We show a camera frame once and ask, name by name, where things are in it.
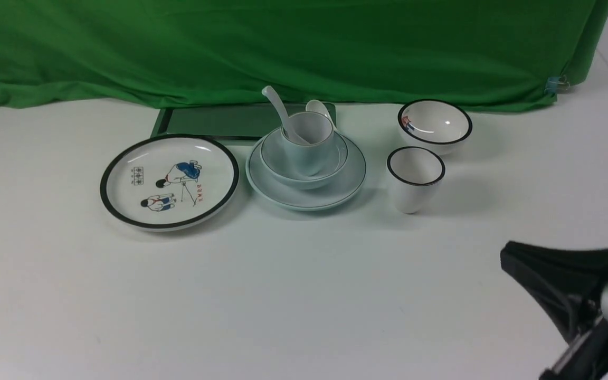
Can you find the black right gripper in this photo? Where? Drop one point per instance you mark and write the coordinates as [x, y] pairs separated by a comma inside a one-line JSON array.
[[567, 284]]

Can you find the pale blue cup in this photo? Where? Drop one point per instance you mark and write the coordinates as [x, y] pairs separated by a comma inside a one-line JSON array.
[[308, 138]]

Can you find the pale blue bowl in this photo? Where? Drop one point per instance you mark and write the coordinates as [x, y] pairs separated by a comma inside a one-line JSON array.
[[278, 165]]

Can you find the white ceramic spoon front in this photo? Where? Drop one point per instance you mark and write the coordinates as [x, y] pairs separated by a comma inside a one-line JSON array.
[[283, 113]]

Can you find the white ceramic spoon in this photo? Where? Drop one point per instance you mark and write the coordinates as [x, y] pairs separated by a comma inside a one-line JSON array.
[[326, 109], [283, 113]]

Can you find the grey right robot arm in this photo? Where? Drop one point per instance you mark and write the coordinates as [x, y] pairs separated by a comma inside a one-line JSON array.
[[586, 357]]

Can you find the white black-rimmed cup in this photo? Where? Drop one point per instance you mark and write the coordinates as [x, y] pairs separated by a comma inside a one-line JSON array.
[[414, 173]]

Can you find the blue binder clip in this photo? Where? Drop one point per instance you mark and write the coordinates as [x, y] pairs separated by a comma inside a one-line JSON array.
[[556, 85]]

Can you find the white black-rimmed bowl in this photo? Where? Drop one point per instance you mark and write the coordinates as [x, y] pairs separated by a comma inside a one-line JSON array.
[[435, 125]]

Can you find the illustrated black-rimmed plate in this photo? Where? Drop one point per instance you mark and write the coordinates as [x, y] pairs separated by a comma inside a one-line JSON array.
[[169, 183]]

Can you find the green backdrop cloth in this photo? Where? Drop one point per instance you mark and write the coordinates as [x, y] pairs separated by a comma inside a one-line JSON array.
[[480, 55]]

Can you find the pale blue plate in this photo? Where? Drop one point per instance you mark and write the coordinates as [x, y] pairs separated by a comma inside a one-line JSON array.
[[342, 188]]

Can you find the dark green rectangular tray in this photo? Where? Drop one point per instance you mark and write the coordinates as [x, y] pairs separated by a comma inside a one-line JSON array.
[[220, 122]]

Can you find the white ceramic spoon back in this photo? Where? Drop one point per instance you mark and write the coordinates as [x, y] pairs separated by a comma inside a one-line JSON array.
[[326, 109]]

